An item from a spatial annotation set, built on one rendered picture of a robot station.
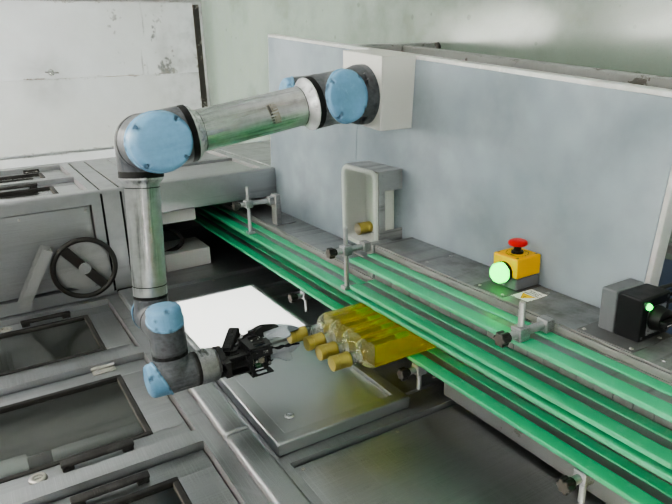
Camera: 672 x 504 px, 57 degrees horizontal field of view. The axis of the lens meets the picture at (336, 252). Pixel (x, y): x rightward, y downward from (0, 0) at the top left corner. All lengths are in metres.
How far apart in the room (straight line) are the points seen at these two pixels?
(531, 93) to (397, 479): 0.82
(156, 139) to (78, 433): 0.73
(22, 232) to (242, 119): 1.12
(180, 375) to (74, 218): 1.02
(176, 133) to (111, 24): 3.82
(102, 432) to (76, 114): 3.64
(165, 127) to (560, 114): 0.76
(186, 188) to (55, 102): 2.76
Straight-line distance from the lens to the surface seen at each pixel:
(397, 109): 1.62
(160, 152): 1.23
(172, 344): 1.33
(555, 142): 1.32
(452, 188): 1.55
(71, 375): 1.84
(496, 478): 1.33
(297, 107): 1.35
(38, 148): 4.96
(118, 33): 5.03
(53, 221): 2.24
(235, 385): 1.55
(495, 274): 1.34
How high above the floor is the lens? 1.75
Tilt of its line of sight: 29 degrees down
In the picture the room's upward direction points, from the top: 102 degrees counter-clockwise
